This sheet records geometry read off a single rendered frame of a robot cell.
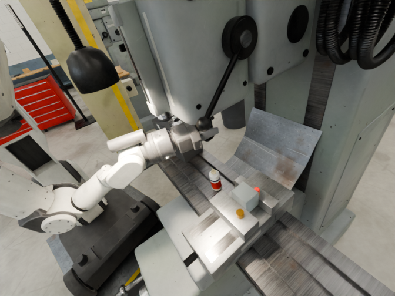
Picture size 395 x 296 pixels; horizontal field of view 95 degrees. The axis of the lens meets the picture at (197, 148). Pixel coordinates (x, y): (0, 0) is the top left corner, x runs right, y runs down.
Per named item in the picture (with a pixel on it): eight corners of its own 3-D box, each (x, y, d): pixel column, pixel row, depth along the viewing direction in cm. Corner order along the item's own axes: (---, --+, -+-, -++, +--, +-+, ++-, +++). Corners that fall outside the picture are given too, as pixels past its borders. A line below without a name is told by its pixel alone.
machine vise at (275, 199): (215, 283, 50) (208, 269, 43) (186, 241, 60) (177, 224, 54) (293, 205, 62) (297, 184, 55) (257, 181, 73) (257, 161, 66)
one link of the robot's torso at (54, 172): (47, 197, 91) (-49, 115, 66) (80, 173, 101) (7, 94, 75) (54, 209, 81) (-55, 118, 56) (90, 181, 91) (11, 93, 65)
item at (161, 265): (196, 347, 96) (157, 330, 60) (170, 288, 119) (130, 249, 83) (293, 246, 123) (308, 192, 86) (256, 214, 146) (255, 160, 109)
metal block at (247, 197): (247, 215, 54) (245, 203, 50) (232, 202, 58) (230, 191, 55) (258, 204, 56) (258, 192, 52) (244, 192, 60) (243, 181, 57)
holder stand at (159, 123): (186, 163, 90) (174, 130, 78) (163, 147, 105) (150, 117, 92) (203, 150, 95) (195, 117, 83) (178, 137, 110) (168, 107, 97)
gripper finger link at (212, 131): (218, 133, 54) (198, 140, 53) (216, 124, 52) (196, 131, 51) (220, 136, 53) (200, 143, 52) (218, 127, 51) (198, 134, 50)
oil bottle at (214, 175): (216, 192, 73) (211, 174, 66) (210, 187, 75) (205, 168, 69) (224, 187, 74) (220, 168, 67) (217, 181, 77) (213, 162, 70)
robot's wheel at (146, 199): (147, 212, 136) (136, 196, 124) (151, 207, 139) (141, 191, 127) (164, 226, 125) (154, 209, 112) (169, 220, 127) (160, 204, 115)
